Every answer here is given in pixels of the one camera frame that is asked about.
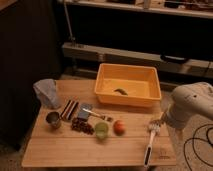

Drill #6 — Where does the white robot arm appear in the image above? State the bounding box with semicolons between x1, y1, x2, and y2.
163;82;213;130

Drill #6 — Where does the dark debris in tray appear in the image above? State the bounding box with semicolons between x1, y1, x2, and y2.
114;88;128;95

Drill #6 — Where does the orange plastic tray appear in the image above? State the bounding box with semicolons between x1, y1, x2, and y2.
94;63;162;107

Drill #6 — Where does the grey blue sponge block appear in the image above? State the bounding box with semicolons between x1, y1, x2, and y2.
77;103;92;121

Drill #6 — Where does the striped brown block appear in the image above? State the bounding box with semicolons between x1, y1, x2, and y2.
60;100;79;121

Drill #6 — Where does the green plastic cup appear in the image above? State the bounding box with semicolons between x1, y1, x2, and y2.
95;122;109;140

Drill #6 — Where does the orange fruit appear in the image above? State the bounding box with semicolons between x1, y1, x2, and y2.
113;120;125;135

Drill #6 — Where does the wooden folding table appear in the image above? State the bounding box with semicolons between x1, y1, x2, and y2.
21;78;178;168

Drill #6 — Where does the small metal cup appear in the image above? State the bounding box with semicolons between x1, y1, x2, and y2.
46;112;61;129

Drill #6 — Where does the metal shelf rack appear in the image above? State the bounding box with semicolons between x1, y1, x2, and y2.
56;0;213;80

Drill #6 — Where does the small wooden handled brush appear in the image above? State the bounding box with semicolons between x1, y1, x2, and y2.
83;108;113;122

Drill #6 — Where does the black floor cable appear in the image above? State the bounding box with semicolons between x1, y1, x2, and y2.
182;123;213;171

